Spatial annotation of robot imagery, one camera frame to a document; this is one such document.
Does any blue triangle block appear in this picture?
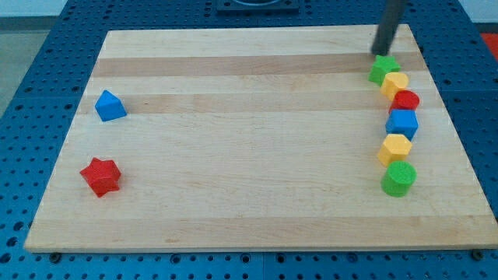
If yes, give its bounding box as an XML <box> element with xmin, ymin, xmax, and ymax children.
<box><xmin>94</xmin><ymin>90</ymin><xmax>128</xmax><ymax>122</ymax></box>

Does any red star block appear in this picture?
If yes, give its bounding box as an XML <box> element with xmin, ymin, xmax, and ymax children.
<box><xmin>80</xmin><ymin>158</ymin><xmax>121</xmax><ymax>198</ymax></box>

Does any green star block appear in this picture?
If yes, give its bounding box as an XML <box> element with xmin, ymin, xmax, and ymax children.
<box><xmin>368</xmin><ymin>55</ymin><xmax>401</xmax><ymax>86</ymax></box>

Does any wooden board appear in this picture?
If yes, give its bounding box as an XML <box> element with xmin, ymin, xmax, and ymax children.
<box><xmin>25</xmin><ymin>24</ymin><xmax>497</xmax><ymax>253</ymax></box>

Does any yellow hexagon block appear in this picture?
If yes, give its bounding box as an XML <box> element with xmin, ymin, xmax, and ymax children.
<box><xmin>377</xmin><ymin>134</ymin><xmax>412</xmax><ymax>167</ymax></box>

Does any green cylinder block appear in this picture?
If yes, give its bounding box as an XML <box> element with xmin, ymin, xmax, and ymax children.
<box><xmin>381</xmin><ymin>161</ymin><xmax>417</xmax><ymax>198</ymax></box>

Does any yellow heart block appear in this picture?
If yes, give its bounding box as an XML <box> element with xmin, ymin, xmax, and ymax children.
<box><xmin>380</xmin><ymin>72</ymin><xmax>409</xmax><ymax>101</ymax></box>

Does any blue cube block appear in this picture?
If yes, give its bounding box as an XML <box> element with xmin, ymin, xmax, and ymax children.
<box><xmin>385</xmin><ymin>109</ymin><xmax>419</xmax><ymax>141</ymax></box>

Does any red cylinder block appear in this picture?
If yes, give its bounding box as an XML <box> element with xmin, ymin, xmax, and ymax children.
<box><xmin>388</xmin><ymin>90</ymin><xmax>420</xmax><ymax>113</ymax></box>

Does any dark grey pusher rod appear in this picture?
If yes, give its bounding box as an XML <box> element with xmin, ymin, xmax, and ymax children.
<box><xmin>370</xmin><ymin>0</ymin><xmax>408</xmax><ymax>56</ymax></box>

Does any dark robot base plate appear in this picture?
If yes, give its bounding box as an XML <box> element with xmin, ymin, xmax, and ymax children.
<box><xmin>214</xmin><ymin>0</ymin><xmax>300</xmax><ymax>13</ymax></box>

